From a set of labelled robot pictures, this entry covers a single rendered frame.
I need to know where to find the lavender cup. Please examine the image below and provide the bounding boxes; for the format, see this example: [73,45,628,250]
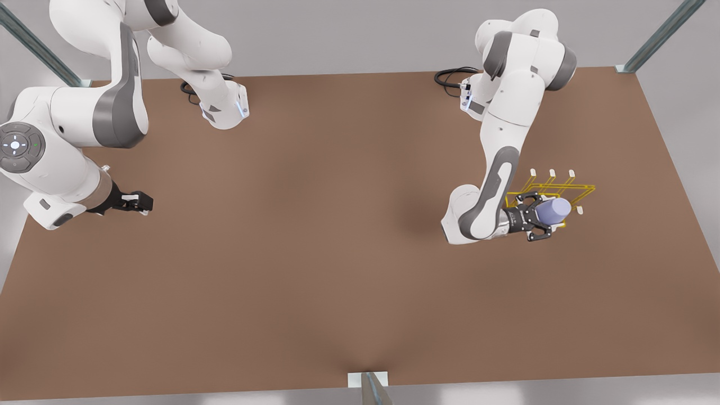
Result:
[534,196,573,226]

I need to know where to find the yellow wire cup holder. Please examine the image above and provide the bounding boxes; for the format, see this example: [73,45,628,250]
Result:
[504,168,597,229]

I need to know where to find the silver frame post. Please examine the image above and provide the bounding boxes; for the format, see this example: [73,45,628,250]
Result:
[0,4,92,88]
[347,371,394,405]
[615,0,707,74]

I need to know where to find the black cable loop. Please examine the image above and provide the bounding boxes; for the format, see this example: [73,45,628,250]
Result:
[434,66,480,91]
[179,73,237,106]

